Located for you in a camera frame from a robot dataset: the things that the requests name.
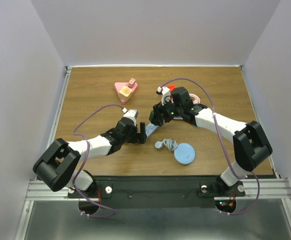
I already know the small pink charger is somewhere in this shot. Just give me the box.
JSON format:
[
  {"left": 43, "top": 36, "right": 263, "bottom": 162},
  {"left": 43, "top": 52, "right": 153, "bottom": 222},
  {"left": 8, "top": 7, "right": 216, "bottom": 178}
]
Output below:
[{"left": 128, "top": 78, "right": 136, "bottom": 89}]

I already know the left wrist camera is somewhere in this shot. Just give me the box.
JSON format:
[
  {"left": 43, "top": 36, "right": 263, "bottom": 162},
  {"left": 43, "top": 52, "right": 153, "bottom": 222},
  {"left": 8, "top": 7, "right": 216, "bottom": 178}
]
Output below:
[{"left": 122, "top": 107, "right": 139, "bottom": 126}]

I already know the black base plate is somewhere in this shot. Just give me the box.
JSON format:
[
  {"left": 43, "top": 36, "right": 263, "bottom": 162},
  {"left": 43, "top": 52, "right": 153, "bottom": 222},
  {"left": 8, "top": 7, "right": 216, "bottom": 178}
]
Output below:
[{"left": 67, "top": 174, "right": 246, "bottom": 210}]

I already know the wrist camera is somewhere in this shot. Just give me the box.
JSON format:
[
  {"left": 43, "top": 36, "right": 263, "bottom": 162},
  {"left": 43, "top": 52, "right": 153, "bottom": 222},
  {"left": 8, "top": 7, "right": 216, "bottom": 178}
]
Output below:
[
  {"left": 156, "top": 86, "right": 173, "bottom": 106},
  {"left": 122, "top": 107, "right": 139, "bottom": 126}
]

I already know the blue round socket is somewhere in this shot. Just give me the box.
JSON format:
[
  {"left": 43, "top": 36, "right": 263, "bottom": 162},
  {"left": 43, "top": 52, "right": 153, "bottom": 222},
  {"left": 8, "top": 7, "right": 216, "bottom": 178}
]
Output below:
[{"left": 154, "top": 138, "right": 197, "bottom": 166}]

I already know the red cube socket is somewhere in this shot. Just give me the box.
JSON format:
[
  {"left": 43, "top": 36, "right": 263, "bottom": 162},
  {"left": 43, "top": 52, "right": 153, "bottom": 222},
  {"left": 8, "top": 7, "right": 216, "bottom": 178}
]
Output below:
[{"left": 167, "top": 84, "right": 176, "bottom": 92}]

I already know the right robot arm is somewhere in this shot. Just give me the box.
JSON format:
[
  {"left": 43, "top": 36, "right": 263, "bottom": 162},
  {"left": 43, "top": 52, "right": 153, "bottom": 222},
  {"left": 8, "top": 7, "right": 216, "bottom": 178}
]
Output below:
[{"left": 149, "top": 86, "right": 273, "bottom": 195}]

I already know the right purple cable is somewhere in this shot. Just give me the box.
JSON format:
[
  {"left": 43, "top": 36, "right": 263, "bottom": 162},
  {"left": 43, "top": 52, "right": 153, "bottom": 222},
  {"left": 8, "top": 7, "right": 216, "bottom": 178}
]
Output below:
[{"left": 161, "top": 78, "right": 261, "bottom": 216}]

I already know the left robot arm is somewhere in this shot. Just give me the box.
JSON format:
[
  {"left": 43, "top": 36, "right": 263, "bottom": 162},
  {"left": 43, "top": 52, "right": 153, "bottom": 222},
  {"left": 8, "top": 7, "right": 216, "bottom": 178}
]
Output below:
[{"left": 32, "top": 117, "right": 147, "bottom": 197}]

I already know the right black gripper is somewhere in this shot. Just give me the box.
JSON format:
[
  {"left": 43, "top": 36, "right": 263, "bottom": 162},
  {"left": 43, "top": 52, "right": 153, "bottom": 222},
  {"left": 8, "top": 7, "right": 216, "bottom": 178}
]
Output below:
[{"left": 150, "top": 96, "right": 183, "bottom": 127}]

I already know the dark green charger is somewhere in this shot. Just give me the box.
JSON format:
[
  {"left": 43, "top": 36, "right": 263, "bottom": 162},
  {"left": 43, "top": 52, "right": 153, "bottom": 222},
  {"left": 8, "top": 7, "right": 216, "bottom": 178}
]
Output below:
[{"left": 149, "top": 110, "right": 155, "bottom": 122}]

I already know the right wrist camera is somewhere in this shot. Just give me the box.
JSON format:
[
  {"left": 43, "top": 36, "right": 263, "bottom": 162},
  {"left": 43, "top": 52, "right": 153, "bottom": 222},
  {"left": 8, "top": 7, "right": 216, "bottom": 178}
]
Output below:
[{"left": 156, "top": 86, "right": 173, "bottom": 106}]

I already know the blue power strip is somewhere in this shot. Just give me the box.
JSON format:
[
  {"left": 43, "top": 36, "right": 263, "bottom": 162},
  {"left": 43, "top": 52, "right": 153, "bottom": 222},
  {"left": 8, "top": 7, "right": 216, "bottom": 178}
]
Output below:
[{"left": 145, "top": 116, "right": 184, "bottom": 140}]

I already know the pink triangular socket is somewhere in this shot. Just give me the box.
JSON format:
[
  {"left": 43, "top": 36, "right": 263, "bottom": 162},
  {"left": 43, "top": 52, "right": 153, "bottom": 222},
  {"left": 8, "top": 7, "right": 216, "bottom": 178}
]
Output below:
[{"left": 114, "top": 82, "right": 138, "bottom": 104}]

